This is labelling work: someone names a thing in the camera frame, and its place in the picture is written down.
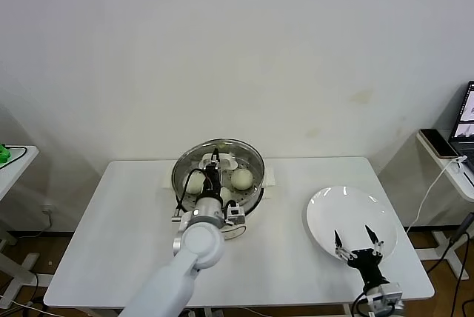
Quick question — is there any thick black cable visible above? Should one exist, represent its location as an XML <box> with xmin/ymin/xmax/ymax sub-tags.
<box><xmin>421</xmin><ymin>212</ymin><xmax>474</xmax><ymax>281</ymax></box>

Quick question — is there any open black laptop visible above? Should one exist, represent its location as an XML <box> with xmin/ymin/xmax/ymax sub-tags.
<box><xmin>447</xmin><ymin>80</ymin><xmax>474</xmax><ymax>173</ymax></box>

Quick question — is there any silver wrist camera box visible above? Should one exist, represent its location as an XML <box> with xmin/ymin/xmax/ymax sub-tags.
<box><xmin>224</xmin><ymin>201</ymin><xmax>247</xmax><ymax>227</ymax></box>
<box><xmin>376</xmin><ymin>282</ymin><xmax>404</xmax><ymax>310</ymax></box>

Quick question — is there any thin white cable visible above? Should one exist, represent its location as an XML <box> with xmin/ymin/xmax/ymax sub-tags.
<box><xmin>403</xmin><ymin>156</ymin><xmax>468</xmax><ymax>235</ymax></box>

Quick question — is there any white round plate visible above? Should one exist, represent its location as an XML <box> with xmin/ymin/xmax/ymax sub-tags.
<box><xmin>306</xmin><ymin>186</ymin><xmax>399</xmax><ymax>267</ymax></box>

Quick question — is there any round glass pot lid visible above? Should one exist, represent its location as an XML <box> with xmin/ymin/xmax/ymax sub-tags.
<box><xmin>171</xmin><ymin>138</ymin><xmax>267</xmax><ymax>201</ymax></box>

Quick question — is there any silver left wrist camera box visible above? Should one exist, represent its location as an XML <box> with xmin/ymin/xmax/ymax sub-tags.
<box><xmin>224</xmin><ymin>201</ymin><xmax>247</xmax><ymax>227</ymax></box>

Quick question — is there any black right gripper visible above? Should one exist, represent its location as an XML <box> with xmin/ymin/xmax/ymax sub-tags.
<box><xmin>333</xmin><ymin>224</ymin><xmax>390</xmax><ymax>289</ymax></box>

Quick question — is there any cream electric cooker pot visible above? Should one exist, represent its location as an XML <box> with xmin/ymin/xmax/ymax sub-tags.
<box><xmin>162</xmin><ymin>168</ymin><xmax>277</xmax><ymax>243</ymax></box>

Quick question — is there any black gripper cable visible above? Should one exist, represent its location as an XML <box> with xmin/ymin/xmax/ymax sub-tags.
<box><xmin>175</xmin><ymin>168</ymin><xmax>207</xmax><ymax>218</ymax></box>
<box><xmin>351</xmin><ymin>292</ymin><xmax>373</xmax><ymax>317</ymax></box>

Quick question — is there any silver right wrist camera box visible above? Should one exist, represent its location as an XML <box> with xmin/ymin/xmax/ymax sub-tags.
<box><xmin>376</xmin><ymin>282</ymin><xmax>404</xmax><ymax>310</ymax></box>

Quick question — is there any dark smartphone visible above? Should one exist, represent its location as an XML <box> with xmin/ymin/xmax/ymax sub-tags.
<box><xmin>420</xmin><ymin>129</ymin><xmax>460</xmax><ymax>160</ymax></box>

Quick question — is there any perforated steel steamer basket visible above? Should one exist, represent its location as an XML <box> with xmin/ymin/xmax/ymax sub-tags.
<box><xmin>161</xmin><ymin>139</ymin><xmax>278</xmax><ymax>218</ymax></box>

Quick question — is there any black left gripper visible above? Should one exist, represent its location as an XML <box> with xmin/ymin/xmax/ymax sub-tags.
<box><xmin>201</xmin><ymin>147</ymin><xmax>222</xmax><ymax>200</ymax></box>

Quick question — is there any thin black cable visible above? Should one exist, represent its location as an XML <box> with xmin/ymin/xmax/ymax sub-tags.
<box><xmin>5</xmin><ymin>145</ymin><xmax>29</xmax><ymax>162</ymax></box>

